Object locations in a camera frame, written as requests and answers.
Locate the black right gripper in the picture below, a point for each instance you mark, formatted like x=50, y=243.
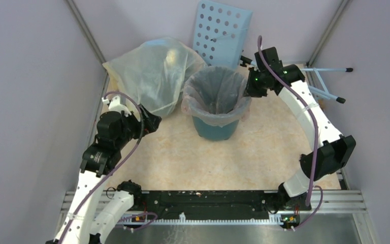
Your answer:
x=249, y=90

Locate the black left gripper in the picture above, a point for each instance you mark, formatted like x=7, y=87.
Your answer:
x=152, y=121

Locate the pink plastic trash bag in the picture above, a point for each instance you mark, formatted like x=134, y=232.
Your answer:
x=215, y=95

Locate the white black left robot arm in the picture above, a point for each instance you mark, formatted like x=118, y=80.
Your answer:
x=99, y=162

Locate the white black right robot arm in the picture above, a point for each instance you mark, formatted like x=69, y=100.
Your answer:
x=331, y=149

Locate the teal plastic trash bin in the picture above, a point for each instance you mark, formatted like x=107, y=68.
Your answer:
x=214, y=133

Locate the light blue folding tripod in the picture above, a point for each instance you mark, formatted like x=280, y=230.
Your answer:
x=324, y=92

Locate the large translucent filled bag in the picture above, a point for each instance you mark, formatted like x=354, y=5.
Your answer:
x=154, y=73

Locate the light blue perforated panel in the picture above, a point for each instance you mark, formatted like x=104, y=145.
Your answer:
x=220, y=32

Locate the aluminium frame rail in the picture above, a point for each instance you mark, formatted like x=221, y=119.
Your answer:
x=81, y=93

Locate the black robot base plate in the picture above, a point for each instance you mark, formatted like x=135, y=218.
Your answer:
x=221, y=205

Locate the white toothed cable strip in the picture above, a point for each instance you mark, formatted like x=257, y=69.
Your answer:
x=149, y=217

